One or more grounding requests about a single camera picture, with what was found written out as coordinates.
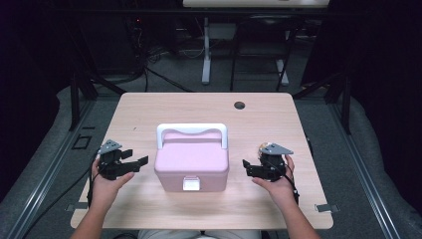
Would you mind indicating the person's right hand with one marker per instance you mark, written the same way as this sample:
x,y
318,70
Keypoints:
x,y
282,191

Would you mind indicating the grey table bracket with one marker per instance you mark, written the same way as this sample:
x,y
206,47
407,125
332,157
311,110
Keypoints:
x,y
326,208
71,208

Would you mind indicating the white desk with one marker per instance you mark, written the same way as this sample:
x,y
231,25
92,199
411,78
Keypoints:
x,y
252,2

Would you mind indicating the person's light trousers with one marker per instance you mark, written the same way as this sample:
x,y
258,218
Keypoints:
x,y
172,234

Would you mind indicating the dark computer equipment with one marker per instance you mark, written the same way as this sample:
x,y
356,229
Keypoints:
x,y
132,40

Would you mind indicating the person's left hand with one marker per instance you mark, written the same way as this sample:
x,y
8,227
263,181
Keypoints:
x,y
106,189

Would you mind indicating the black metal chair frame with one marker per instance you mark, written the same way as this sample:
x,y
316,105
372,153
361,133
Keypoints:
x,y
262,23

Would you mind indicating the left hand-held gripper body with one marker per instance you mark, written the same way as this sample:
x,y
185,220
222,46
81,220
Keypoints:
x,y
111,164

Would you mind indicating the black metal stand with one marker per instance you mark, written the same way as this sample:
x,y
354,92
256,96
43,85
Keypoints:
x,y
346,103
74,99

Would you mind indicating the pink storage box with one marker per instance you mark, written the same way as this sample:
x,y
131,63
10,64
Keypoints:
x,y
191,166

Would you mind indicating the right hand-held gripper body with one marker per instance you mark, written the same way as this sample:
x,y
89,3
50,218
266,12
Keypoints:
x,y
272,166

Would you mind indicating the aluminium floor rail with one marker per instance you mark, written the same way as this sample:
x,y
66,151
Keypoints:
x,y
49,172
365,172

